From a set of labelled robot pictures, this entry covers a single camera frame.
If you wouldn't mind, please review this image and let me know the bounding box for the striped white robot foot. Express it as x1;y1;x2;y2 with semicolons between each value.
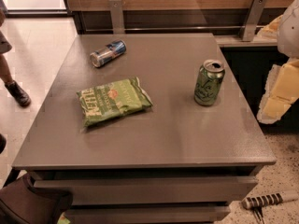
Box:
241;190;299;210

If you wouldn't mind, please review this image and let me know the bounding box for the grey lower drawer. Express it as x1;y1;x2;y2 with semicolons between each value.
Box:
65;206;230;224

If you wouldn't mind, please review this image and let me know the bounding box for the green chip bag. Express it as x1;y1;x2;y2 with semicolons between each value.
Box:
78;77;153;127

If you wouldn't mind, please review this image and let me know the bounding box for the left metal bracket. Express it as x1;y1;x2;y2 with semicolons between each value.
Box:
108;0;125;34

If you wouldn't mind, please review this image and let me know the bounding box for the person's leg with boot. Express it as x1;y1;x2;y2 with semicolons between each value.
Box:
0;9;32;107

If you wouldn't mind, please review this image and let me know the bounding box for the metal bracket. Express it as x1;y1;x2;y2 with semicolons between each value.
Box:
108;0;125;34
240;0;267;42

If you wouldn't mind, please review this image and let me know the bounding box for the green soda can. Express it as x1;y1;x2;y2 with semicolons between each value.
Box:
194;60;225;106

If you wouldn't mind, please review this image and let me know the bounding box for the grey drawer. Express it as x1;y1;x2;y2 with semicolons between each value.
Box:
65;206;230;224
35;176;258;205

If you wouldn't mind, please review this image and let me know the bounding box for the blue silver energy drink can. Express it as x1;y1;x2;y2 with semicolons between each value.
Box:
90;40;126;68

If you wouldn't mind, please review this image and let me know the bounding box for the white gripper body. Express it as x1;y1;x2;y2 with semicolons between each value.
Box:
277;0;299;59

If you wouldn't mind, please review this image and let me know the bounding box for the dark brown chair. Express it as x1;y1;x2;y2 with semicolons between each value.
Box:
0;174;73;224

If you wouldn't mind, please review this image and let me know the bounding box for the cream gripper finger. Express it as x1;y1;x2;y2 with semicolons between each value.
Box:
257;16;282;39
257;59;299;124

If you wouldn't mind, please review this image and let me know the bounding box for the grey upper drawer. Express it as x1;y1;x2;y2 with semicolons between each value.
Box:
35;176;258;205

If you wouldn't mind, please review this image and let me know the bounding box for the right metal bracket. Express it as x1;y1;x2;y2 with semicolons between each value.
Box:
240;0;267;42

